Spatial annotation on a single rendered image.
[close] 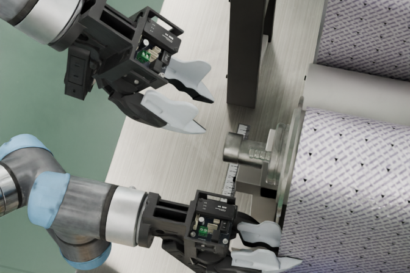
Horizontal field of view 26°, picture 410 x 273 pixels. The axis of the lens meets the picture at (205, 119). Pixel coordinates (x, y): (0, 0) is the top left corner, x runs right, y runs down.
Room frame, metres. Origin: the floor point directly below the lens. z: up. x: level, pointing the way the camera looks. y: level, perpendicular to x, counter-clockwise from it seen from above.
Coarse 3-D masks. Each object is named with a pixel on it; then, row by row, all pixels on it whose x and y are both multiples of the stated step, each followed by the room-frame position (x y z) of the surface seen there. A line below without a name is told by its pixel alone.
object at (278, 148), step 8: (280, 128) 0.53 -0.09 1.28; (288, 128) 0.53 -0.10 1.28; (280, 136) 0.52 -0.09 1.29; (280, 144) 0.51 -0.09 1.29; (272, 152) 0.50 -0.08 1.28; (280, 152) 0.50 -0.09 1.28; (272, 160) 0.49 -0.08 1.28; (280, 160) 0.49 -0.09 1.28; (272, 168) 0.48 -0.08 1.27; (280, 168) 0.48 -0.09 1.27; (272, 176) 0.48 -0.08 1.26
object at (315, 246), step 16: (288, 224) 0.45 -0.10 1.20; (288, 240) 0.44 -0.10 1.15; (304, 240) 0.44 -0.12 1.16; (320, 240) 0.44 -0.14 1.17; (336, 240) 0.43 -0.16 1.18; (352, 240) 0.43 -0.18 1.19; (368, 240) 0.42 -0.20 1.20; (288, 256) 0.44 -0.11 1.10; (304, 256) 0.44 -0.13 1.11; (320, 256) 0.43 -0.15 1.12; (336, 256) 0.43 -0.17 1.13; (352, 256) 0.43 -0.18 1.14; (368, 256) 0.42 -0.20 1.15; (384, 256) 0.42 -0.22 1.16; (400, 256) 0.41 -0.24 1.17; (288, 272) 0.44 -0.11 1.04; (304, 272) 0.44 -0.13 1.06; (320, 272) 0.43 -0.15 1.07; (336, 272) 0.43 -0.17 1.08; (352, 272) 0.42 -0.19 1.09; (368, 272) 0.42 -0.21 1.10; (384, 272) 0.41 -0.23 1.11; (400, 272) 0.41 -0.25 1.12
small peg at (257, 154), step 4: (252, 148) 0.53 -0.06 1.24; (252, 152) 0.52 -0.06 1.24; (256, 152) 0.52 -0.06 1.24; (260, 152) 0.52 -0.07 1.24; (264, 152) 0.52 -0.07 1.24; (268, 152) 0.52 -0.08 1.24; (248, 156) 0.52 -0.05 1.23; (252, 156) 0.52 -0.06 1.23; (256, 156) 0.52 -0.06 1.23; (260, 156) 0.52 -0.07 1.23; (264, 156) 0.52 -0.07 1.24; (268, 156) 0.52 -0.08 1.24; (264, 160) 0.51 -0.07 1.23; (268, 160) 0.51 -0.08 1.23
